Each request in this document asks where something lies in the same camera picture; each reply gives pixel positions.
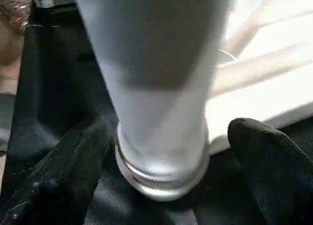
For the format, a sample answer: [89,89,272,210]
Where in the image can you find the shiny silver floor object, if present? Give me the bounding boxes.
[0,0,33,34]

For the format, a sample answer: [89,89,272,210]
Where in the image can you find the white plastic table top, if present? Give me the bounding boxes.
[204,0,313,155]

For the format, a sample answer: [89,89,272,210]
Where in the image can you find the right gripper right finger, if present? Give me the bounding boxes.
[227,117,313,225]

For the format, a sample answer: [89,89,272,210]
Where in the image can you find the black work mat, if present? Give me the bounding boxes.
[0,0,313,225]

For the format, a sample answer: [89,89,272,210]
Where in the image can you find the white plastic table leg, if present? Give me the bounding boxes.
[72,0,241,202]

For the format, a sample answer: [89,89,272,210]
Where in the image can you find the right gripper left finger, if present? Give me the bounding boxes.
[0,115,117,225]

